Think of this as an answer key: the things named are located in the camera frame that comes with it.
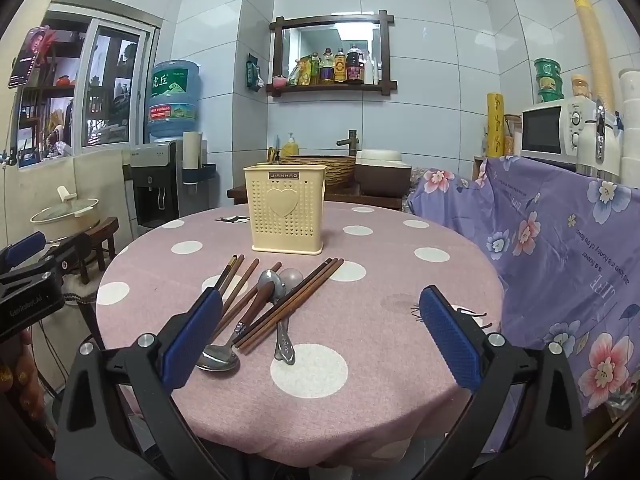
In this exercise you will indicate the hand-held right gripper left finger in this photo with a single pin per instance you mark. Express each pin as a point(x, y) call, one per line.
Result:
point(192, 340)

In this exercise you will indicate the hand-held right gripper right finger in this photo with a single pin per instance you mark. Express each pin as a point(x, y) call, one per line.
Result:
point(450, 340)

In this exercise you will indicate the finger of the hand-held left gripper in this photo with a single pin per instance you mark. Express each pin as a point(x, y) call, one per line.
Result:
point(67, 255)
point(25, 250)

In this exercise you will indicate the dark chopstick with gold tip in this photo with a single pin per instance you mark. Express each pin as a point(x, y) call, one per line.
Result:
point(235, 276)
point(227, 271)

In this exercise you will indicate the brown wooden chopstick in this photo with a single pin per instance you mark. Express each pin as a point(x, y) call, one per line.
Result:
point(300, 285)
point(275, 268)
point(305, 287)
point(310, 291)
point(247, 277)

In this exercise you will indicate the grey spoon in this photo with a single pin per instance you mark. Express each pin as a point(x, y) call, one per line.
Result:
point(292, 276)

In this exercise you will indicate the beige perforated utensil holder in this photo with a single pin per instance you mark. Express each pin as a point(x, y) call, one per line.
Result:
point(285, 220)

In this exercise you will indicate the dark wooden stool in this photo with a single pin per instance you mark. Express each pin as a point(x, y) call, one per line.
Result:
point(102, 232)

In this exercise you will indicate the pot with glass lid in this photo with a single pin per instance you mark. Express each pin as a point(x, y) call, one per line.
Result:
point(65, 207)

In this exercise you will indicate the pink polka-dot tablecloth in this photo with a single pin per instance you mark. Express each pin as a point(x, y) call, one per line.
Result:
point(380, 320)

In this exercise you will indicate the grey water dispenser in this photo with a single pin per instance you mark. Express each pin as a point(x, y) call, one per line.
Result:
point(155, 195)

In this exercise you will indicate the purple floral cloth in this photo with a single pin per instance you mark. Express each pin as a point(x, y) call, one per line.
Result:
point(550, 240)

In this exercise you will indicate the dark wooden counter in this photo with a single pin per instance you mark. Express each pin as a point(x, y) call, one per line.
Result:
point(239, 194)

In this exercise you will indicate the blue cup holder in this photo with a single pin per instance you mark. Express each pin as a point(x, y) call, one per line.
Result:
point(200, 174)

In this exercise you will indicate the white paper cup stack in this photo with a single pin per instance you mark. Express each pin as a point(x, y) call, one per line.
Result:
point(192, 147)

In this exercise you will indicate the sliding glass window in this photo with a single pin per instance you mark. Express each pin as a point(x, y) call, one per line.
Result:
point(107, 90)

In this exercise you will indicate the brown pot with white lid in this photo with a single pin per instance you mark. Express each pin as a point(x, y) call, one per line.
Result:
point(382, 175)

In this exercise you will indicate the blue water bottle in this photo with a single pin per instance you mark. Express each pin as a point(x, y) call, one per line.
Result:
point(172, 105)

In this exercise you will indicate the mounted smartphone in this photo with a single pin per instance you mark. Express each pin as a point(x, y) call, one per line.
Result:
point(27, 57)

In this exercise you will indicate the woven basket basin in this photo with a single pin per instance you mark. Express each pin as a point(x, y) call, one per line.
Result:
point(335, 170)

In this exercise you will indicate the glass jar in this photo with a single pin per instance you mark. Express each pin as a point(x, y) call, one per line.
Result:
point(513, 135)

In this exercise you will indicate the yellow soap pump bottle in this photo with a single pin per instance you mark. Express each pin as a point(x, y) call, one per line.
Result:
point(290, 147)

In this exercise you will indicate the yellow printed roll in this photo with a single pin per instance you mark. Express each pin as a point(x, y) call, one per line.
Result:
point(495, 125)

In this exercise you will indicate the bronze faucet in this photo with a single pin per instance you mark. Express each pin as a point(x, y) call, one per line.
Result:
point(351, 142)

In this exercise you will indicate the white microwave oven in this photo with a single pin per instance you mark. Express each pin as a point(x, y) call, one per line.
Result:
point(542, 130)

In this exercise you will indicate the small pink jar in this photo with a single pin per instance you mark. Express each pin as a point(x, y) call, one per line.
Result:
point(279, 81)

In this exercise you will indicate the stack of green bowls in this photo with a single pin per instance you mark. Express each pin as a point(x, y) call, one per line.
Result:
point(548, 80)

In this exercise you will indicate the white plastic bottle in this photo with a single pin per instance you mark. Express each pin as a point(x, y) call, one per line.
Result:
point(371, 70)

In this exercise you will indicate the yellow-green seasoning packet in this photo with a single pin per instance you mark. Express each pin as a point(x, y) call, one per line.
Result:
point(298, 72)

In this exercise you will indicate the dark soy sauce bottle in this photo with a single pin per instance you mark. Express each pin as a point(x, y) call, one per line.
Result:
point(354, 67)

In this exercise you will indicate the amber sauce bottle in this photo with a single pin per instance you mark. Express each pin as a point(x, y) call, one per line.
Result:
point(340, 69)

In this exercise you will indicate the yellow-green sauce bottle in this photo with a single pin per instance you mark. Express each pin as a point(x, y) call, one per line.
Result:
point(315, 70)

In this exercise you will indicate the purple label sauce bottle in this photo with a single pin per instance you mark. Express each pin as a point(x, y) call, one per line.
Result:
point(327, 70)

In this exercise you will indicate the green wall packet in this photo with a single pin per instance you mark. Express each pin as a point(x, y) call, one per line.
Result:
point(252, 74)

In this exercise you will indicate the wooden wall shelf frame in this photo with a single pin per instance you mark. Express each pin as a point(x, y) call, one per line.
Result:
point(330, 87)

